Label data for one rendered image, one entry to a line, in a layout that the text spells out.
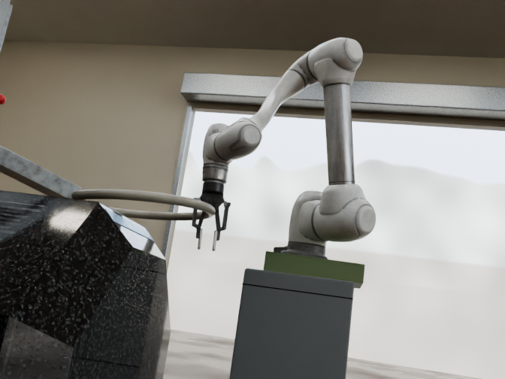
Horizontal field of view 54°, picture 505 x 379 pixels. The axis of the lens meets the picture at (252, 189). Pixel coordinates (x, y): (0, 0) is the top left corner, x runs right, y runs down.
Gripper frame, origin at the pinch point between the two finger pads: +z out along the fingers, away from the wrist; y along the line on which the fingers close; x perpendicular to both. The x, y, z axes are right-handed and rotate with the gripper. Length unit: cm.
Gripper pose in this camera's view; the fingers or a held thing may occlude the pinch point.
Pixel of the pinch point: (207, 240)
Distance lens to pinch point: 171.3
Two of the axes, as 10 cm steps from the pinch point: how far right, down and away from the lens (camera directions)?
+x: 2.2, -1.8, -9.6
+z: -0.9, 9.7, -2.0
